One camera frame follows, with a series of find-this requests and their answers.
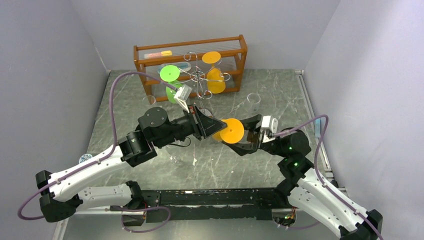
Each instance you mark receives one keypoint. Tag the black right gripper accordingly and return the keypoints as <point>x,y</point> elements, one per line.
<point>257,137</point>

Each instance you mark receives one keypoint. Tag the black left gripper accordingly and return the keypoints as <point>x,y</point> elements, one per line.
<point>203,125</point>

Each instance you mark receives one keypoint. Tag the orange plastic cup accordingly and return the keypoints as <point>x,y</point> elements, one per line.
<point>232,134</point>

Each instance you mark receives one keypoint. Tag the clear wine glass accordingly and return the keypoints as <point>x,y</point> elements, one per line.
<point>176,154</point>

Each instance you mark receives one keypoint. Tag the yellow plastic wine glass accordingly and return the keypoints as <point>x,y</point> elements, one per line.
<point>214,79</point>

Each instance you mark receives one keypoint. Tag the green plastic wine glass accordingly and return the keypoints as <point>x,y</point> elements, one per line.
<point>170,74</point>

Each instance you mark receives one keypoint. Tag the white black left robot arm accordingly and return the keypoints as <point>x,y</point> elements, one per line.
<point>66,192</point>

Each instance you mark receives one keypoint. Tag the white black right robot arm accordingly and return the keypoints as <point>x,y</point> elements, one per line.
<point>303,187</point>

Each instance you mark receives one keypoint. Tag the chrome wine glass rack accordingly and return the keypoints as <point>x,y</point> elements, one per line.
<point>198,82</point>

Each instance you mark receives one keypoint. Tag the wooden shelf rack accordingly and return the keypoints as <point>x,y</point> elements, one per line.
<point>233,52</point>

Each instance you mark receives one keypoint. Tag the clear glass right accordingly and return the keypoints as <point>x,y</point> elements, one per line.
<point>253,102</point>

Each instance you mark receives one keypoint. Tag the blue packaged item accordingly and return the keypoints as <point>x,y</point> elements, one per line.
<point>183,66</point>

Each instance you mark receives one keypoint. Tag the light blue pen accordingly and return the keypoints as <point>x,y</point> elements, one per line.
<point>317,128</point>

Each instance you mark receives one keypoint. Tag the pink yellow marker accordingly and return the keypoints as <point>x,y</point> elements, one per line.
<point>165,53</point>

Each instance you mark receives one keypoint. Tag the blue white patterned can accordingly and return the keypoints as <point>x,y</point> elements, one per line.
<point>85,157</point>

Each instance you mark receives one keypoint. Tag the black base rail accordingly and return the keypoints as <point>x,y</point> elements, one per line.
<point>206,204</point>

